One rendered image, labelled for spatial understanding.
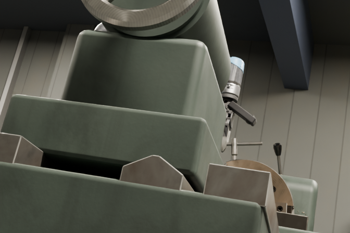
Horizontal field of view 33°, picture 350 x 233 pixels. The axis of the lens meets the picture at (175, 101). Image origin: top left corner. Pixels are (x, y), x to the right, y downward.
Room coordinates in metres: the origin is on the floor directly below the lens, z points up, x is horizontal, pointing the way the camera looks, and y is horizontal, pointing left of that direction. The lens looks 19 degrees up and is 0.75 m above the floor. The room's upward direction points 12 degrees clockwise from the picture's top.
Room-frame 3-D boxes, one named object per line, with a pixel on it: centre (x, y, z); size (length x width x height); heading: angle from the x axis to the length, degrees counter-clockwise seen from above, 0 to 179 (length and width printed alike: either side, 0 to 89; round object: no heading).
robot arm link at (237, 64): (2.06, -0.19, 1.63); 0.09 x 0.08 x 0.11; 79
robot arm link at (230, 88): (2.05, -0.19, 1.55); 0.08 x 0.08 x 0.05
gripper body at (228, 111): (2.06, -0.18, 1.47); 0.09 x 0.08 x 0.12; 75
